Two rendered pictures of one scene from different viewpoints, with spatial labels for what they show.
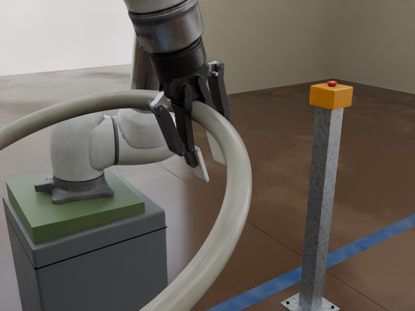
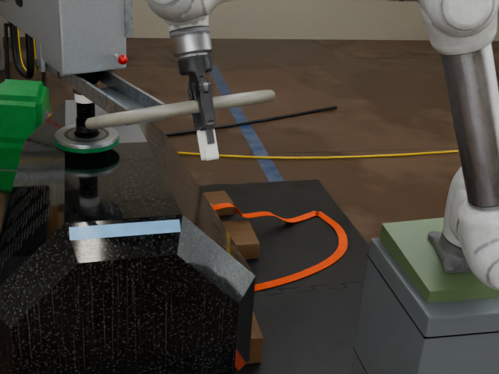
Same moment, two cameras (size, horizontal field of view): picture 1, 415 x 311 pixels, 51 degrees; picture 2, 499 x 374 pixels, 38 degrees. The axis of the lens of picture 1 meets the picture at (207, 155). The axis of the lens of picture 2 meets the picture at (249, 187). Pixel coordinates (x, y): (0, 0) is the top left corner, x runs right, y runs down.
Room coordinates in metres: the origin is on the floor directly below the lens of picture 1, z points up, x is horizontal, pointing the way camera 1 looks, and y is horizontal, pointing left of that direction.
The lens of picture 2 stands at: (1.29, -1.38, 1.80)
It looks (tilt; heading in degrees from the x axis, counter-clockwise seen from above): 25 degrees down; 111
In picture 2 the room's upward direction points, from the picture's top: 4 degrees clockwise
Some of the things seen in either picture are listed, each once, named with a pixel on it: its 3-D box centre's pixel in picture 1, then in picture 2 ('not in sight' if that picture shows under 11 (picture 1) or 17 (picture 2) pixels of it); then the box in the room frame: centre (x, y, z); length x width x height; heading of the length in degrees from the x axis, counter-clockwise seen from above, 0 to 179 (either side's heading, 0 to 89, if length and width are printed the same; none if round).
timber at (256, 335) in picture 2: not in sight; (239, 327); (0.47, 0.80, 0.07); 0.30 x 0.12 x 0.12; 125
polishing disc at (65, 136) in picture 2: not in sight; (86, 135); (-0.04, 0.56, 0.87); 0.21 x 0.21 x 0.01
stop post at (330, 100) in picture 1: (319, 207); not in sight; (1.73, -0.50, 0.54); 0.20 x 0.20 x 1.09; 36
